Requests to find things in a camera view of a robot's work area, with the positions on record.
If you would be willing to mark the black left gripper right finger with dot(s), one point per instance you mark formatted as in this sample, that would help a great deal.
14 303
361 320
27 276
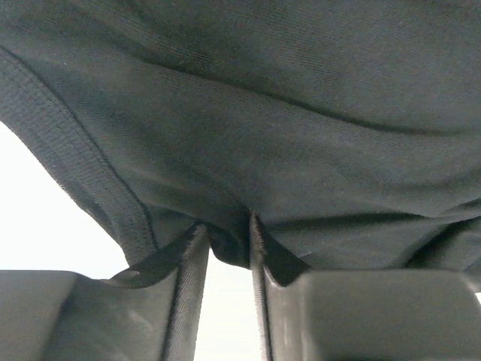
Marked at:
390 314

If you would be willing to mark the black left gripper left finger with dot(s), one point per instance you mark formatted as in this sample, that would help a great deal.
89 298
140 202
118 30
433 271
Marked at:
149 311

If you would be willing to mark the black tank top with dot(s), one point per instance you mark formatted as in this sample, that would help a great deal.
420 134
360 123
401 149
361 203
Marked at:
352 128

